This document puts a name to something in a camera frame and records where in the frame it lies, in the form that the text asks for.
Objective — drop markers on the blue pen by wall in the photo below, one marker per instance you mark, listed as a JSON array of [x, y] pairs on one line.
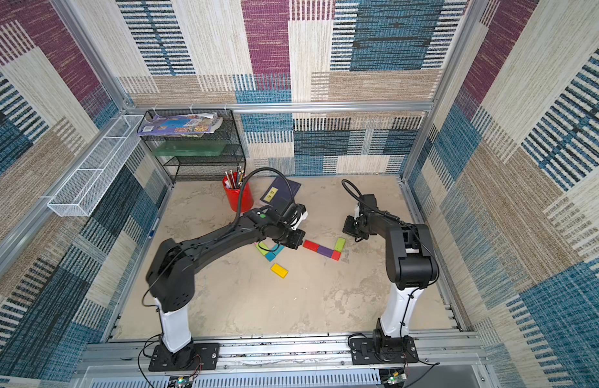
[[153, 228]]

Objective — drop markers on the pencils in cup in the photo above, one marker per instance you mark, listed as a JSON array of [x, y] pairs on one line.
[[235, 179]]

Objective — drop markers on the yellow block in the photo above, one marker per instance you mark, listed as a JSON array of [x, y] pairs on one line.
[[279, 270]]

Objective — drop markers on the red long block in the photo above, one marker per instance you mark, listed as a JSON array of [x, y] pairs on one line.
[[311, 245]]

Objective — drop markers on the colourful magazine on rack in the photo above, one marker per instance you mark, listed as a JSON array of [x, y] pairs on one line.
[[188, 125]]

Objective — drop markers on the dark blue notebook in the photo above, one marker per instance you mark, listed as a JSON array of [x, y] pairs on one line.
[[278, 195]]

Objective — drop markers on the red ribbed pencil cup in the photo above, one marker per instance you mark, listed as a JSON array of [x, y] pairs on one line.
[[247, 201]]

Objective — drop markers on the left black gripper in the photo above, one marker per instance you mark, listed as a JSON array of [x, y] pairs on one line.
[[299, 240]]

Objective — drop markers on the teal long block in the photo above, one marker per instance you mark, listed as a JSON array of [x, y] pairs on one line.
[[278, 249]]

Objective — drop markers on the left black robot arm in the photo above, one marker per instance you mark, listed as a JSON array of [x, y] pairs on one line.
[[171, 274]]

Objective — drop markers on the green folder in rack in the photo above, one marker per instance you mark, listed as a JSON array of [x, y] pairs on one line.
[[190, 149]]

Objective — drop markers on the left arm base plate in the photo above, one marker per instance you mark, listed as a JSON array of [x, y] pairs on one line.
[[193, 357]]

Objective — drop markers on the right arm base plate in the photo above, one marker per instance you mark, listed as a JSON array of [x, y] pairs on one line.
[[382, 350]]

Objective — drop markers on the black mesh shelf rack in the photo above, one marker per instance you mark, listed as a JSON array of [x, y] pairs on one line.
[[182, 169]]

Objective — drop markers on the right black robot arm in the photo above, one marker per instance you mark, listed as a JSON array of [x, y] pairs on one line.
[[410, 261]]

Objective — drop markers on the purple block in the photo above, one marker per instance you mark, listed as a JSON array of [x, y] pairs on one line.
[[325, 251]]

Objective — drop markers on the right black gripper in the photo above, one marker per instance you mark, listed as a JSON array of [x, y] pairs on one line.
[[354, 225]]

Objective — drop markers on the light green long block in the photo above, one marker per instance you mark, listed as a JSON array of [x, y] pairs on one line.
[[263, 251]]

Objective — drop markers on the white wire wall basket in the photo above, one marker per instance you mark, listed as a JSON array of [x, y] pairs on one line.
[[81, 193]]

